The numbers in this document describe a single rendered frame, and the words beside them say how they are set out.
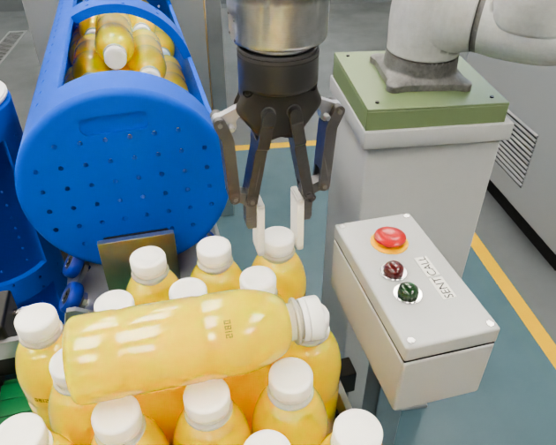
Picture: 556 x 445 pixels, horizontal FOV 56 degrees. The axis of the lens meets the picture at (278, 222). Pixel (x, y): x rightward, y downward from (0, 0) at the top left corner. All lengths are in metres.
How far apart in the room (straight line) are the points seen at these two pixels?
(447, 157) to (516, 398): 1.01
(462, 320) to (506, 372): 1.48
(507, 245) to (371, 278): 2.02
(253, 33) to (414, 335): 0.31
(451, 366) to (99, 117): 0.50
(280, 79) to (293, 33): 0.04
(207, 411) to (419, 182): 0.86
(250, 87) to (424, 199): 0.80
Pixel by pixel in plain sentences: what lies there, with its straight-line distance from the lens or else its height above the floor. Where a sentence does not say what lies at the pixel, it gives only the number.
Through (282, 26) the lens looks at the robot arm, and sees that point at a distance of 0.45.
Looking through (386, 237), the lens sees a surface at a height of 1.11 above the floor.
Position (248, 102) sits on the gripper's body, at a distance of 0.51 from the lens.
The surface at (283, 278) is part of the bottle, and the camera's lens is 0.62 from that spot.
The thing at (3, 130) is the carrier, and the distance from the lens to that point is 1.27.
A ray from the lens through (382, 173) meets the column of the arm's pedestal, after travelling 1.16.
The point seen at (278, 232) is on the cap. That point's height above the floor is 1.11.
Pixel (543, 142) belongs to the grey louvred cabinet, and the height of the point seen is 0.46.
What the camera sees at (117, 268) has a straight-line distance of 0.75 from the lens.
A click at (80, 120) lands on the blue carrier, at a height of 1.20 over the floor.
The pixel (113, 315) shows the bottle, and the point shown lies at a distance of 0.45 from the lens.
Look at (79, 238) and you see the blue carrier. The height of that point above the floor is 1.02.
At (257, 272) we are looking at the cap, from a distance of 0.56.
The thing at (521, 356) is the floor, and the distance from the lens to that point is 2.10.
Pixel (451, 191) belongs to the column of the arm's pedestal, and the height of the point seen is 0.83.
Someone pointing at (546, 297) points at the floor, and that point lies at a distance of 2.37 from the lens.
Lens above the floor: 1.49
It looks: 37 degrees down
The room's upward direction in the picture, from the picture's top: straight up
